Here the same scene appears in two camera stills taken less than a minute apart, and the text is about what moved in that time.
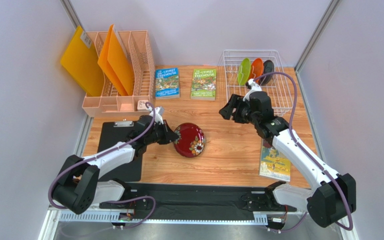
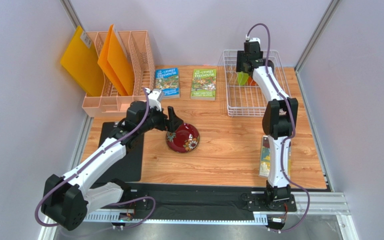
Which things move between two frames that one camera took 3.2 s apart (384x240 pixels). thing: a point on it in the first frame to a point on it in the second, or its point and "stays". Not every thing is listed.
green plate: [244, 71] stays
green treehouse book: [203, 84] stays
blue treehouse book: [167, 83] stays
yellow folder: [81, 60] stays
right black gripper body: [235, 109] to [245, 67]
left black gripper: [169, 136] to [174, 121]
